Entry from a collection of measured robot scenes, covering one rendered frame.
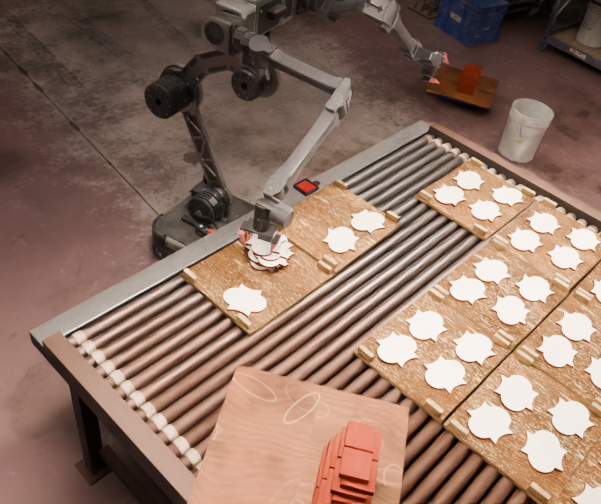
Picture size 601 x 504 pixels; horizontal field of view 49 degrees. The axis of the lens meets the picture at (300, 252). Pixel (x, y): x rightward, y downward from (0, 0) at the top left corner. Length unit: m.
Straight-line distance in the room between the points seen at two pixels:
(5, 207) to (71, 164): 0.53
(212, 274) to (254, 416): 0.65
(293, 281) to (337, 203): 0.49
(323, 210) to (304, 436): 1.08
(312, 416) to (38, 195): 2.73
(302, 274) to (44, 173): 2.39
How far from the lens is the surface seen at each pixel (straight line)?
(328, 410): 1.85
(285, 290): 2.26
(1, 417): 3.16
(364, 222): 2.57
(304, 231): 2.49
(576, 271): 2.72
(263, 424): 1.81
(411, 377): 2.11
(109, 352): 2.11
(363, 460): 1.56
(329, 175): 2.83
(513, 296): 2.48
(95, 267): 3.67
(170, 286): 2.28
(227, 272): 2.30
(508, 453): 2.06
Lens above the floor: 2.57
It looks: 43 degrees down
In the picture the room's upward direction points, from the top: 9 degrees clockwise
